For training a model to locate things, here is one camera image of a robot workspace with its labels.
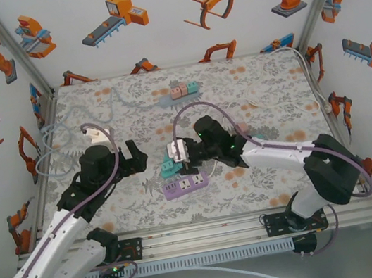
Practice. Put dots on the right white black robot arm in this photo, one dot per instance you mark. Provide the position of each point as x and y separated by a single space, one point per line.
274 156

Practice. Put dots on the floral table mat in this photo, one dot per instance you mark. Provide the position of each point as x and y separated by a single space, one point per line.
251 188

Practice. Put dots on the teal triangular power strip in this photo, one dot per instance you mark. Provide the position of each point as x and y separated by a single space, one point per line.
168 174

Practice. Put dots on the white plastic tube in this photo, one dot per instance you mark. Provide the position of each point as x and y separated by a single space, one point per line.
266 277

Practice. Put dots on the pink plug adapter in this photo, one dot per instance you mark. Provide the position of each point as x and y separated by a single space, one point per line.
175 94
183 89

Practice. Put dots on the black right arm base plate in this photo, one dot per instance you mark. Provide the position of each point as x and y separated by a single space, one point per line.
275 225

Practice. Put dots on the brown plug adapter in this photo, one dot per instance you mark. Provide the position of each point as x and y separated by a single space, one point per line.
241 126

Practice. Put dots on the aluminium side rail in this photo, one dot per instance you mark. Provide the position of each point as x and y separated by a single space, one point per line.
333 125
49 108

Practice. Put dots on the aluminium frame rail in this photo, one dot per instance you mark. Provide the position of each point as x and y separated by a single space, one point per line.
206 237

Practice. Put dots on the purple power strip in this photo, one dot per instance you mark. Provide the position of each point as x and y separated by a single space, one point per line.
186 185

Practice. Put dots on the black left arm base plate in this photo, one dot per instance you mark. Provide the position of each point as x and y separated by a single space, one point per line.
133 249

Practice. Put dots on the light blue power strip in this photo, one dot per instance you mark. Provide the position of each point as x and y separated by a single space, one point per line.
165 102

